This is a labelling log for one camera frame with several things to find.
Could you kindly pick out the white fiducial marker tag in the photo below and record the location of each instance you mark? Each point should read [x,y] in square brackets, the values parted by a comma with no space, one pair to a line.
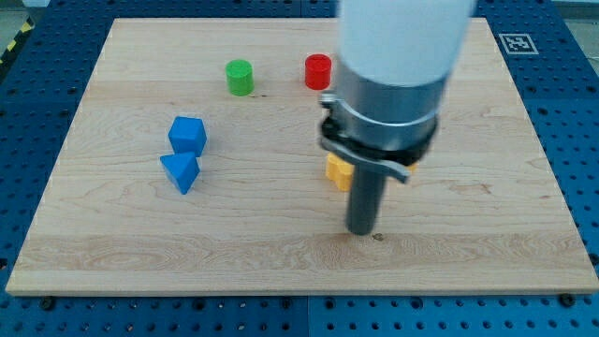
[518,44]

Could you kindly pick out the green wooden cylinder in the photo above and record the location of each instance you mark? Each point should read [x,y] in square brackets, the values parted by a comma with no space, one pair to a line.
[239,77]

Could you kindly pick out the blue wooden cube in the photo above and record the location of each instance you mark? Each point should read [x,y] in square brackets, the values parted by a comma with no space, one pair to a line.
[188,135]

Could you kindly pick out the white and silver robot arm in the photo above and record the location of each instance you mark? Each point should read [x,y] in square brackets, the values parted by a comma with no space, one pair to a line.
[394,58]

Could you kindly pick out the yellow wooden block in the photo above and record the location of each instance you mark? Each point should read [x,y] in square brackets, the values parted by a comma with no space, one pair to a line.
[339,172]

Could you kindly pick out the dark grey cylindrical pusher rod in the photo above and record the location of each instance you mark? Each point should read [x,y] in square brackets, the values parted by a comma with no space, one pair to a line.
[365,196]

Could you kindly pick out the light wooden board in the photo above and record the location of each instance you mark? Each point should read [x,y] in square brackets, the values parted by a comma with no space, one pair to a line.
[482,215]

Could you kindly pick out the red wooden cylinder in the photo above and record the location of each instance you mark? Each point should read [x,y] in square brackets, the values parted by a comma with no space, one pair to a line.
[318,68]

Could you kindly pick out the blue wooden triangular prism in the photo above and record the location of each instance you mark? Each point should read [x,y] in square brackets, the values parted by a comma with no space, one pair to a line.
[181,169]

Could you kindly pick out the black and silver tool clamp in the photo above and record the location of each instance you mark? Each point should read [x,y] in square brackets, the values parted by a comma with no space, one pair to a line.
[382,148]

